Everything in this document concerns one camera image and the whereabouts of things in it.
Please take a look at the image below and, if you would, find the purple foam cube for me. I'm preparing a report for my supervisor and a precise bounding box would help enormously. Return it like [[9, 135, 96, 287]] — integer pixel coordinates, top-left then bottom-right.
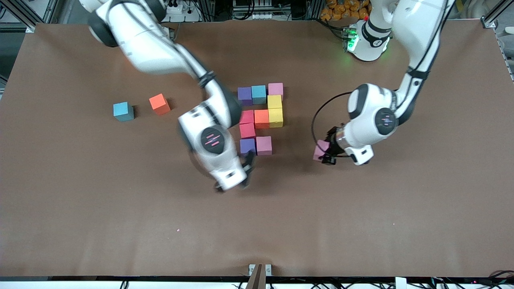
[[237, 87, 253, 106], [240, 138, 257, 157]]

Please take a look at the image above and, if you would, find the cyan foam cube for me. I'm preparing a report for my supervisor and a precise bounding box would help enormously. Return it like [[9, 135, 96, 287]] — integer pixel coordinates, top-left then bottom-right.
[[251, 85, 267, 105], [113, 102, 135, 122]]

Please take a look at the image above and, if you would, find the pile of orange objects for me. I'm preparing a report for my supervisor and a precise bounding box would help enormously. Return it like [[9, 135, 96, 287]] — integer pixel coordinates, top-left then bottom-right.
[[320, 0, 372, 20]]

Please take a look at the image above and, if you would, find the white power strip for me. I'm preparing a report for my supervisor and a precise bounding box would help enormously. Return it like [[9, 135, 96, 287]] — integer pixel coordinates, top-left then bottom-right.
[[165, 2, 201, 22]]

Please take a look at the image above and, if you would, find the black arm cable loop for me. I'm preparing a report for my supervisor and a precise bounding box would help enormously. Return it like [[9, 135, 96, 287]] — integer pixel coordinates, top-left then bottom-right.
[[312, 92, 354, 158]]

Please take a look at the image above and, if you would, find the metal table edge bracket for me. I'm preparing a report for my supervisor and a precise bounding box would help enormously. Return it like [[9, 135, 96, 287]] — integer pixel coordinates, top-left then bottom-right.
[[248, 263, 272, 289]]

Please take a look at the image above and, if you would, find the aluminium frame post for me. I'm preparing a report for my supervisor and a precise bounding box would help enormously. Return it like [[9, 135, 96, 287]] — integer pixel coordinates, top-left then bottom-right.
[[0, 0, 53, 33], [480, 0, 514, 29]]

